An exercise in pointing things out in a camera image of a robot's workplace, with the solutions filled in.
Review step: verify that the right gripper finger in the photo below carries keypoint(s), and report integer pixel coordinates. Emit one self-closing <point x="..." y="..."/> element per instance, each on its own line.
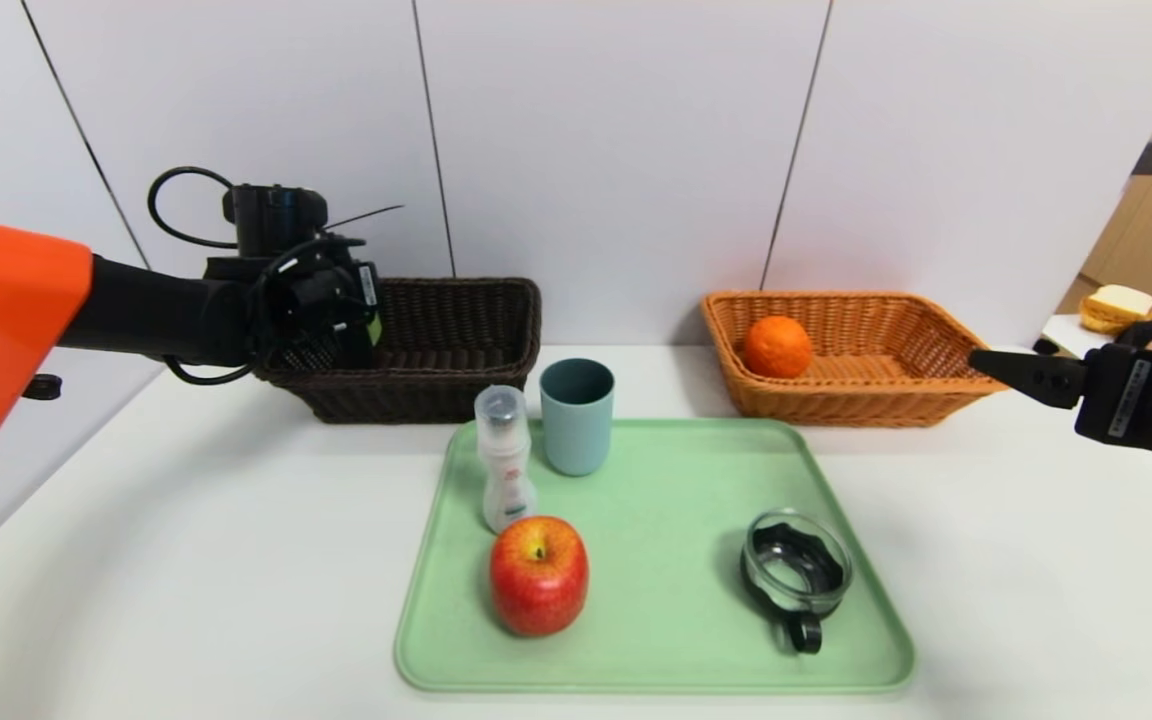
<point x="1036" y="378"/>

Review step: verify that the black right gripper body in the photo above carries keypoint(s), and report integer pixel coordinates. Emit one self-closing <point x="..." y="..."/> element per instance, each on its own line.
<point x="1126" y="391"/>

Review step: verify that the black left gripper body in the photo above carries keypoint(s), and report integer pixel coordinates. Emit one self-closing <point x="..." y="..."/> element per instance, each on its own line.
<point x="368" y="289"/>

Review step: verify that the orange fruit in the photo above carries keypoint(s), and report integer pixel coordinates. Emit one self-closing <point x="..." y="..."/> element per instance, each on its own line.
<point x="778" y="348"/>

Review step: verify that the red apple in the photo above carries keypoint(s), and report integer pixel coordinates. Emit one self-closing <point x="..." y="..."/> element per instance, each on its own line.
<point x="536" y="590"/>

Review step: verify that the dark brown wicker basket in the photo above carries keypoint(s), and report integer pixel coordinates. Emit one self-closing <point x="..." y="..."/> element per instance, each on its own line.
<point x="436" y="400"/>

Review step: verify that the orange wicker basket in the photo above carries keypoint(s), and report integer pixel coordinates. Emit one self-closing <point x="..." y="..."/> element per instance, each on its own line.
<point x="836" y="405"/>

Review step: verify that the small black floor object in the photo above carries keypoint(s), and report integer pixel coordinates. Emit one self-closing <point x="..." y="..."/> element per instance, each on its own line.
<point x="1040" y="348"/>

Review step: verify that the bread slice on side table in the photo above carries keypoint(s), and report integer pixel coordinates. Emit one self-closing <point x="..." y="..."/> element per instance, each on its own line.
<point x="1111" y="310"/>

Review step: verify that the dark grey cabinet plate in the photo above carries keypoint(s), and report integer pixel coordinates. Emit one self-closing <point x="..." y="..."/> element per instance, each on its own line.
<point x="1148" y="160"/>

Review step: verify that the clear white spray bottle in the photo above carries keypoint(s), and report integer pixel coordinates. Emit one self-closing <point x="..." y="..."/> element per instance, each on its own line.
<point x="506" y="480"/>

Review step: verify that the blue-grey plastic cup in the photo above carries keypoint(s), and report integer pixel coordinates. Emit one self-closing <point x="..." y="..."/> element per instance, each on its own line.
<point x="576" y="440"/>

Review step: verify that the light green plastic tray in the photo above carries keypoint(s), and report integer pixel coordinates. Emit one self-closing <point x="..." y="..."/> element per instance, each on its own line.
<point x="686" y="620"/>

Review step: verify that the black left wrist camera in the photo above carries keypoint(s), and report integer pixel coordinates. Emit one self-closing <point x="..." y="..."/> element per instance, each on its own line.
<point x="276" y="215"/>

